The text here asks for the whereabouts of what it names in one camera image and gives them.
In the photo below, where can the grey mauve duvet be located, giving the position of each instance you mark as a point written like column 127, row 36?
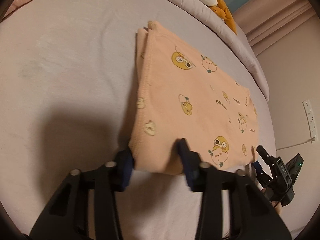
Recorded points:
column 237, row 55

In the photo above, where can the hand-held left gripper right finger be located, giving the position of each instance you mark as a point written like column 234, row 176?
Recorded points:
column 187, row 161

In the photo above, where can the person's right hand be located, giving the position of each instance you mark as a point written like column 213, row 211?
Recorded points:
column 276, row 205

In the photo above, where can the pink curtain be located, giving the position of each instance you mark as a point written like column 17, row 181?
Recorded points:
column 275, row 22

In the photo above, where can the white wall power strip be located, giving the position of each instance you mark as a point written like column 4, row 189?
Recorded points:
column 310, row 117

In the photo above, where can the white goose plush toy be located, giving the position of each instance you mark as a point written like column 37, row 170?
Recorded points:
column 225, row 12

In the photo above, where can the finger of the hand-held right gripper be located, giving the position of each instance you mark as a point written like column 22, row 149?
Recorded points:
column 262, row 175
column 266, row 156

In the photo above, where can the orange printed baby garment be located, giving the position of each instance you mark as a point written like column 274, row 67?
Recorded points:
column 195, row 100

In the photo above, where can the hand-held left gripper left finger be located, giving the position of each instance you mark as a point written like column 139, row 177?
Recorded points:
column 126, row 170

